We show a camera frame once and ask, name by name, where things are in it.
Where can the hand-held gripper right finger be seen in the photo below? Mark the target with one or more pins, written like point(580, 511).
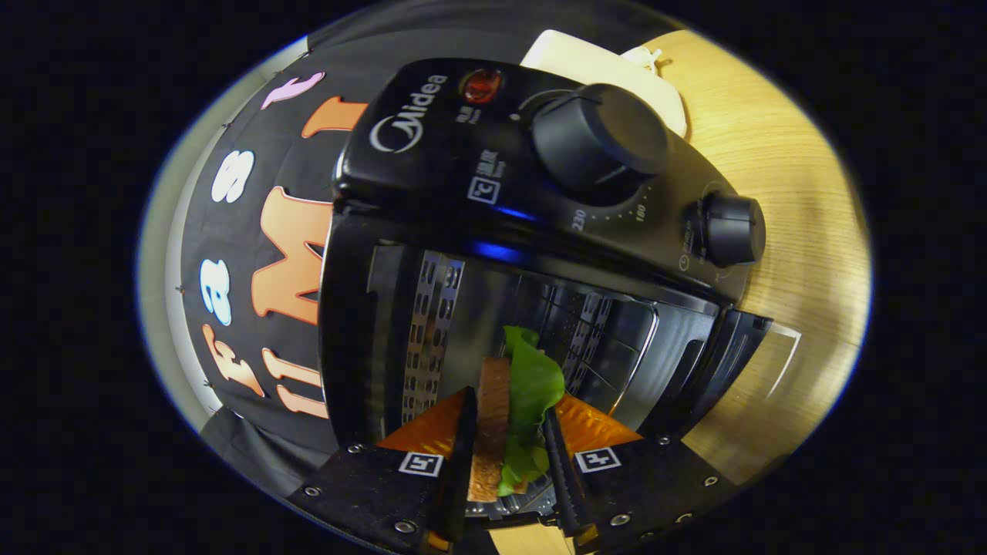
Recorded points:
point(567, 478)

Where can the black toaster oven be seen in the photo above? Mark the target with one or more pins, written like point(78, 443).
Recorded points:
point(463, 154)

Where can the white slot toaster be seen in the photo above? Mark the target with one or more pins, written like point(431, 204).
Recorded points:
point(586, 65)

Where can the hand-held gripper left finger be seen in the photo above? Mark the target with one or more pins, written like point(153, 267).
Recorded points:
point(463, 455)

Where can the black backdrop cloth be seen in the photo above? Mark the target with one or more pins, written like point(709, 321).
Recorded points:
point(231, 231)

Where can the bread and lettuce sandwich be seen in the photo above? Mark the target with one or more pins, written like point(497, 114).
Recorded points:
point(493, 416)

